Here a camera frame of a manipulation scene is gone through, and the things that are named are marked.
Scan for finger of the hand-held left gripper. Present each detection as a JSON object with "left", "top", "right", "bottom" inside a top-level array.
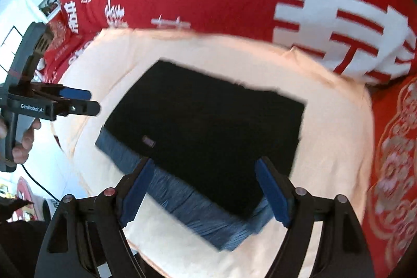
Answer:
[
  {"left": 59, "top": 87, "right": 91, "bottom": 102},
  {"left": 55, "top": 99, "right": 100, "bottom": 118}
]

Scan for peach cloth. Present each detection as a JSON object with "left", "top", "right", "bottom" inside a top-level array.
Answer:
[{"left": 50, "top": 27, "right": 375, "bottom": 278}]

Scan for wall picture frame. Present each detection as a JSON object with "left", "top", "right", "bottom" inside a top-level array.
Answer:
[{"left": 37, "top": 0, "right": 63, "bottom": 18}]

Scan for black cable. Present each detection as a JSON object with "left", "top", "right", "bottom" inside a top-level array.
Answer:
[{"left": 20, "top": 163, "right": 64, "bottom": 202}]

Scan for black pants with blue waistband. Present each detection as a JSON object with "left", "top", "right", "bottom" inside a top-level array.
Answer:
[{"left": 95, "top": 60, "right": 307, "bottom": 252}]

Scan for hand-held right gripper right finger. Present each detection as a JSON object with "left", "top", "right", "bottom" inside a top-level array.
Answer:
[{"left": 255, "top": 157, "right": 373, "bottom": 278}]

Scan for red floral patterned cloth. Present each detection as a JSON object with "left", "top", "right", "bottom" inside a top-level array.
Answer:
[{"left": 365, "top": 76, "right": 417, "bottom": 278}]

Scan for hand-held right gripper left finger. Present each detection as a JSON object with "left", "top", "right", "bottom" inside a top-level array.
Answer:
[{"left": 34, "top": 157, "right": 155, "bottom": 278}]

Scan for person's left hand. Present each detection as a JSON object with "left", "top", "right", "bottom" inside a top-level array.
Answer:
[{"left": 12, "top": 118, "right": 42, "bottom": 165}]

